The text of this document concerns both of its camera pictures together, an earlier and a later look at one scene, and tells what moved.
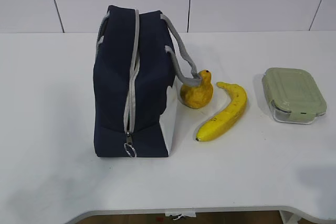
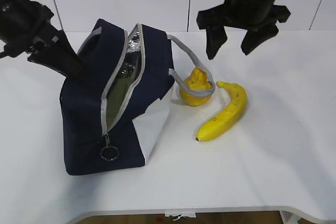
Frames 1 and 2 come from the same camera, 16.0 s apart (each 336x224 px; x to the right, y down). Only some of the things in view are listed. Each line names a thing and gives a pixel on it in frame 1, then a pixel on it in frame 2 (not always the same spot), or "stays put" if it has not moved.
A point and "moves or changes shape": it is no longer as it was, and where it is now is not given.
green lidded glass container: (293, 95) -> (126, 77)
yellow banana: (221, 124) stays put
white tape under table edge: (190, 214) stays put
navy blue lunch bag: (139, 56) moves or changes shape
